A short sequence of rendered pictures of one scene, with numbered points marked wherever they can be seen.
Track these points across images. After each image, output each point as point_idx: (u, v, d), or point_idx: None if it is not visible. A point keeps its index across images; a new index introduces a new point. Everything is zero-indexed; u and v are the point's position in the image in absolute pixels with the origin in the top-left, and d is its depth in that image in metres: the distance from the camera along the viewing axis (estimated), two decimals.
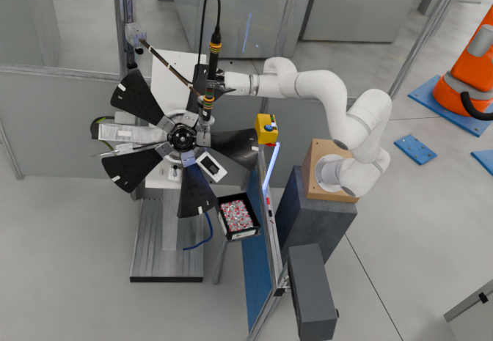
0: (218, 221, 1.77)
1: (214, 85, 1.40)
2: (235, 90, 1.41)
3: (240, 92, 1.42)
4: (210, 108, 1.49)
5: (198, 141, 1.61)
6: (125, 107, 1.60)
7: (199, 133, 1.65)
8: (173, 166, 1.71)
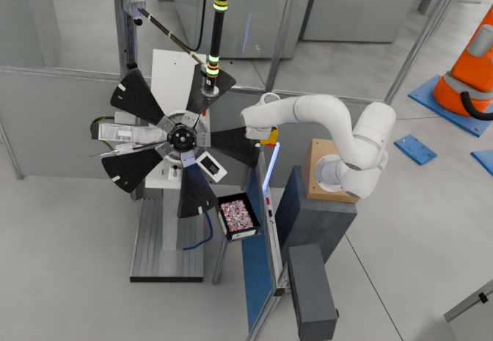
0: (218, 221, 1.77)
1: (257, 140, 1.64)
2: None
3: None
4: (215, 76, 1.39)
5: (198, 142, 1.62)
6: (125, 107, 1.60)
7: (199, 134, 1.65)
8: (173, 166, 1.71)
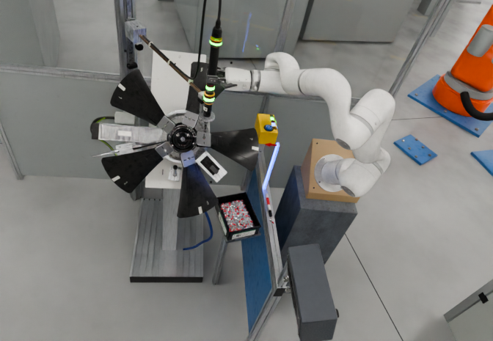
0: (218, 221, 1.77)
1: (215, 81, 1.39)
2: (235, 86, 1.40)
3: (241, 87, 1.40)
4: (211, 103, 1.48)
5: (183, 154, 1.61)
6: (194, 76, 1.64)
7: (191, 152, 1.65)
8: (173, 166, 1.71)
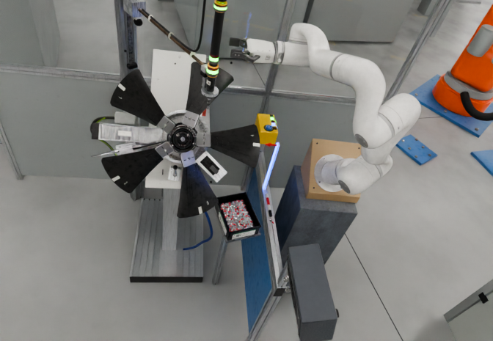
0: (218, 221, 1.77)
1: (239, 55, 1.30)
2: (260, 57, 1.32)
3: (265, 59, 1.32)
4: (215, 77, 1.39)
5: (183, 154, 1.61)
6: (194, 76, 1.64)
7: (191, 152, 1.65)
8: (173, 166, 1.71)
